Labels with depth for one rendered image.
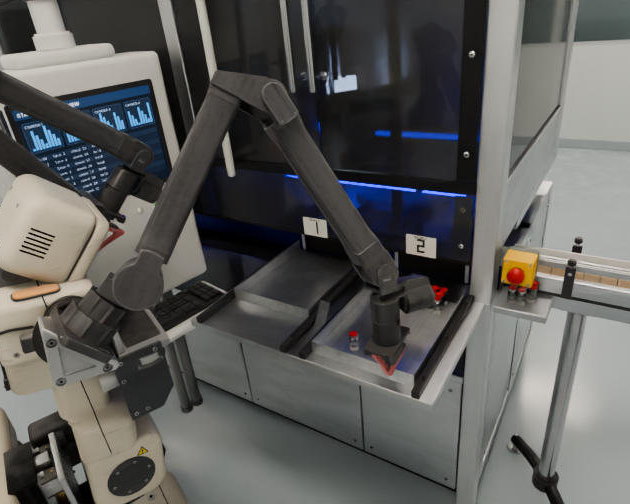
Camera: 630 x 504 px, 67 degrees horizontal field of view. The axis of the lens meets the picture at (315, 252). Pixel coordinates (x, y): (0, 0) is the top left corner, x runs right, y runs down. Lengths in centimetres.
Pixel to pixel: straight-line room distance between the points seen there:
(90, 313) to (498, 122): 90
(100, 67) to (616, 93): 507
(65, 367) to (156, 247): 24
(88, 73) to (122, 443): 94
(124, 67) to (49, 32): 19
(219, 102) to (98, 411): 70
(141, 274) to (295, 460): 143
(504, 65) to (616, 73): 466
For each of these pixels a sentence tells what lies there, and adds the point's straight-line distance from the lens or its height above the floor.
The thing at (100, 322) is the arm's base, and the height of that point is 121.
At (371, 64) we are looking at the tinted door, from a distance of 124.
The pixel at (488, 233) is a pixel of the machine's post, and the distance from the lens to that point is 125.
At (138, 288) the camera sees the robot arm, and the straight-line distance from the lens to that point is 81.
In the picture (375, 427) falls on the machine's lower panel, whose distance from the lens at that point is 186.
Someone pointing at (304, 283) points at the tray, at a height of 88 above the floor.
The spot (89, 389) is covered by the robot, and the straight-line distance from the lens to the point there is 113.
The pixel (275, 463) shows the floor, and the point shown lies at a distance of 211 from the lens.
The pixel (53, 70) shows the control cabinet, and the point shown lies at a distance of 145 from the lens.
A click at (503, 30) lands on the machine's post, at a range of 113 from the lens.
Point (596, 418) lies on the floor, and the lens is 239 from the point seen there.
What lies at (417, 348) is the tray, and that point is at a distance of 118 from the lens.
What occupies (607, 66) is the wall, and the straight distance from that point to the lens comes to 576.
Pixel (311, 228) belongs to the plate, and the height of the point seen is 101.
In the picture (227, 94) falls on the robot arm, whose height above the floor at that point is 151.
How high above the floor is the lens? 163
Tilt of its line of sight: 27 degrees down
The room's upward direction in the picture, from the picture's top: 6 degrees counter-clockwise
